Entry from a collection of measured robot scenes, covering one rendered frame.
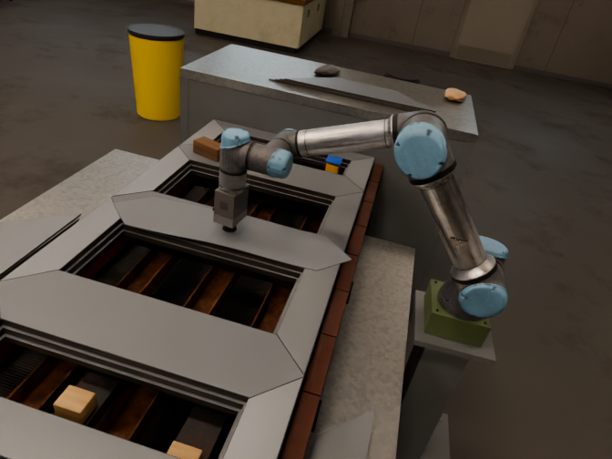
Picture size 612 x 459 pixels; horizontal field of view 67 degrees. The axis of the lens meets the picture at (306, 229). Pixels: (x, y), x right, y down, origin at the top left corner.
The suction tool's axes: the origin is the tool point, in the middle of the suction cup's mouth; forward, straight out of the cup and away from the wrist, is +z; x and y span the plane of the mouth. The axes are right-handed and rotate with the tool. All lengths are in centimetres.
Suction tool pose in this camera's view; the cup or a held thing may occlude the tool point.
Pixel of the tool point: (229, 231)
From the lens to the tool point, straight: 140.4
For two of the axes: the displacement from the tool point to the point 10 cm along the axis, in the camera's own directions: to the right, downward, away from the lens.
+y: -3.9, 4.6, -8.0
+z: -1.4, 8.3, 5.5
